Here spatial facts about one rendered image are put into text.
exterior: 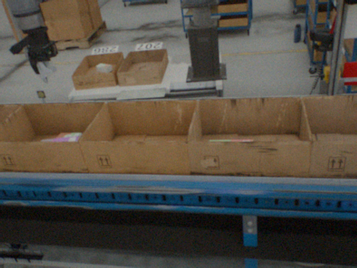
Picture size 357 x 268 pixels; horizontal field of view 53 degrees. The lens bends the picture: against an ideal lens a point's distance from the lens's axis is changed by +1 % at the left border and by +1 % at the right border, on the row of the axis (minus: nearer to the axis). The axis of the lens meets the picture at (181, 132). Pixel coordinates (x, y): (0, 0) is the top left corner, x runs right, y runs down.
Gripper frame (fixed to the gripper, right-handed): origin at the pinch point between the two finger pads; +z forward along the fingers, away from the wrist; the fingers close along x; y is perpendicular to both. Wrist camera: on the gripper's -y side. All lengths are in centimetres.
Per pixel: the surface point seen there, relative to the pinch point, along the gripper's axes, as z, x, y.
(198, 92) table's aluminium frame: 48, 80, 49
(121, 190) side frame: 31, -29, 33
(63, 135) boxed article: 26.6, 1.6, -1.1
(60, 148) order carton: 17.9, -21.1, 10.3
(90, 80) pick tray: 38, 86, -21
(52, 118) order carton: 21.9, 8.7, -7.7
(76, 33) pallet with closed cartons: 94, 397, -169
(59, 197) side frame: 38.6, -24.5, 5.1
